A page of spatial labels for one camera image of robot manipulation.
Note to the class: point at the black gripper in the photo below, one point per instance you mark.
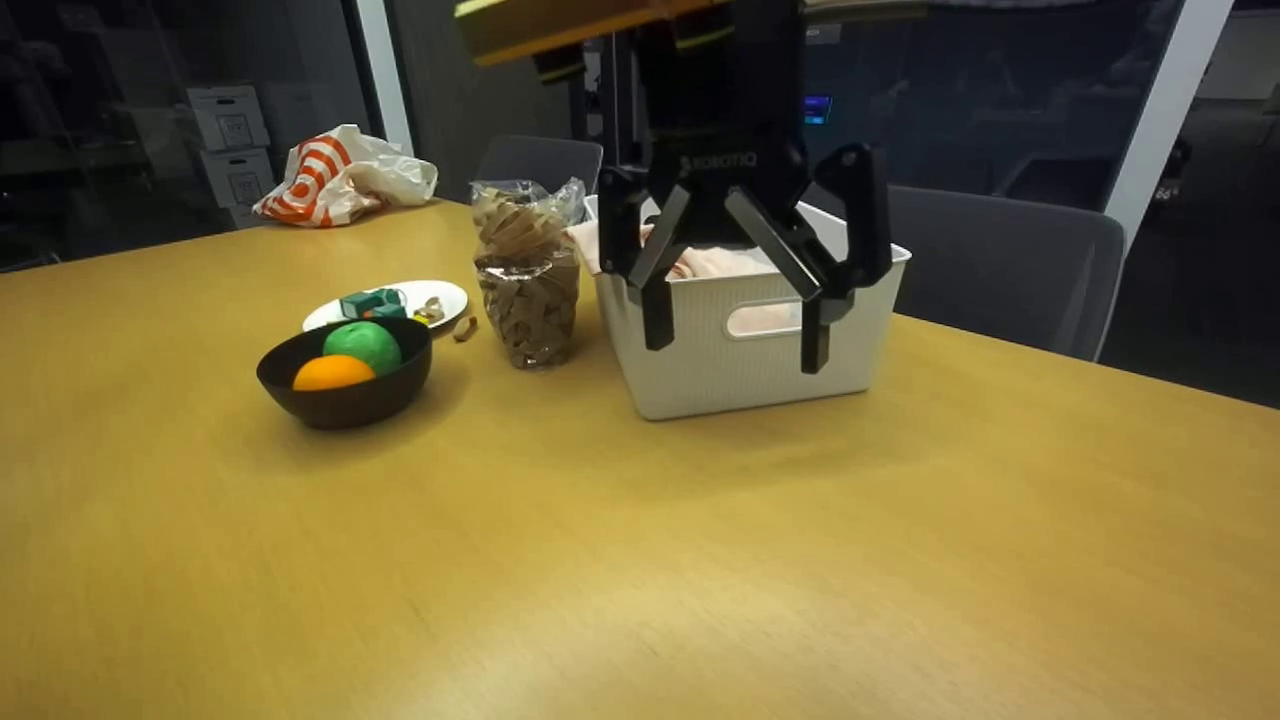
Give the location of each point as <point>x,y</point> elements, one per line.
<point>721,105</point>

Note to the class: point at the white plastic basket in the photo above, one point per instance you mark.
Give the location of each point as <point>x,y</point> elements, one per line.
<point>740,378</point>

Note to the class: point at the blue glowing screen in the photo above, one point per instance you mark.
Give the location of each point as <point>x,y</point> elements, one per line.
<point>817,109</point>

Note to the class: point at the clear container of pretzels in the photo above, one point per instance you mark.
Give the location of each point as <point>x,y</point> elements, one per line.
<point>531,302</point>

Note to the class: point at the grey chair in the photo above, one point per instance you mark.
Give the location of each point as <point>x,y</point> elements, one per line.
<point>1002,260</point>

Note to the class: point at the small wooden stick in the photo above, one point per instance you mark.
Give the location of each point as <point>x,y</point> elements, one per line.
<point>465,330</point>

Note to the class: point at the white round plate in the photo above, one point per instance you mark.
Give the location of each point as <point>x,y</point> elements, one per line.
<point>432,292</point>

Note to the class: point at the tan wooden piece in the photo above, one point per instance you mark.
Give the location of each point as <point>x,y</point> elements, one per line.
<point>429,308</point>

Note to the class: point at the green apple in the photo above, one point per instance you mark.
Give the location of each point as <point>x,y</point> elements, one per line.
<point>365,341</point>

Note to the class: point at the orange and white plastic bag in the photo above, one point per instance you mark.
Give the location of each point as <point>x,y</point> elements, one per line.
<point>324,181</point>

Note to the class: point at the thick white window pillar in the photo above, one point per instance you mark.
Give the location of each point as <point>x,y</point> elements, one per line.
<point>1166,105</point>

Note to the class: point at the black bowl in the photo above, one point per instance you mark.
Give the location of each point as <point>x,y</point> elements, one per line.
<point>344,407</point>

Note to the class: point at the orange fruit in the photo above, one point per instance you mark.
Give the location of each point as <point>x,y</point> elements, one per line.
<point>334,372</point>

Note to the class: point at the white storage box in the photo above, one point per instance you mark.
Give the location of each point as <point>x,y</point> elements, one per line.
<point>243,181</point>
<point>229,116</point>

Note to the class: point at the brown wrist camera box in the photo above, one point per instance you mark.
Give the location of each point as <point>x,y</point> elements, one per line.
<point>563,25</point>

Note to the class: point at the thin white window post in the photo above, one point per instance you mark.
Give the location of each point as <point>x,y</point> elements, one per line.
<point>385,72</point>

